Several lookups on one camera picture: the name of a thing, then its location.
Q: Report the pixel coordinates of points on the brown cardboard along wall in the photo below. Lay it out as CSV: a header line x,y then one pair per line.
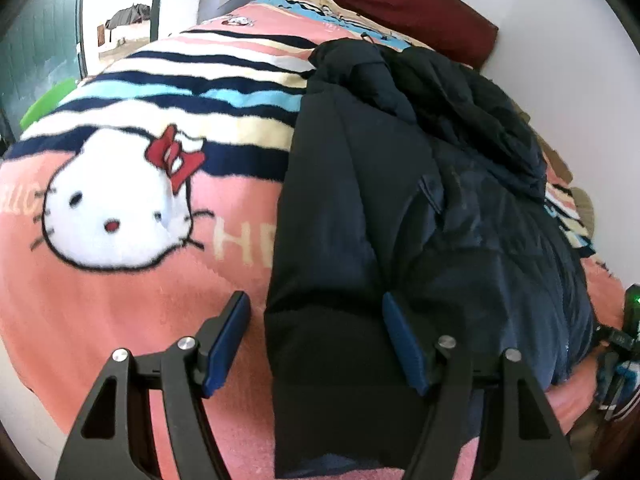
x,y
557,169

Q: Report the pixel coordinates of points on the green door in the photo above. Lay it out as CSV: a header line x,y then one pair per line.
x,y
39,40

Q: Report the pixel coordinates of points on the beige round cushion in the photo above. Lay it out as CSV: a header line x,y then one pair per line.
x,y
585,209

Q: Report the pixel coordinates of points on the dark navy puffer jacket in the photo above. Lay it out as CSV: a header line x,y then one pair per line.
x,y
412,208

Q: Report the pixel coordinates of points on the dark red headboard cushion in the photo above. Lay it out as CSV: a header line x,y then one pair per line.
x,y
450,27

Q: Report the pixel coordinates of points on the striped Hello Kitty blanket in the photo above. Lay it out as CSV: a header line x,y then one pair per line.
x,y
131,213

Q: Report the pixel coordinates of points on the green plastic stool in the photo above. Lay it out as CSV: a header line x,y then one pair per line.
x,y
47,102

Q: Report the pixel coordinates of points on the blue gloved right hand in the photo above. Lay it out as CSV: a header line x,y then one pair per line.
x,y
617,392

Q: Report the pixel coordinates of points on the beige patterned pillow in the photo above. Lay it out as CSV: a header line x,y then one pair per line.
x,y
359,26

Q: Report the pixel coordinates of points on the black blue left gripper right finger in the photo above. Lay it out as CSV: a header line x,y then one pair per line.
x,y
520,437

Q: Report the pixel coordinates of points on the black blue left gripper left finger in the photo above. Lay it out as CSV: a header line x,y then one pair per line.
x,y
112,436

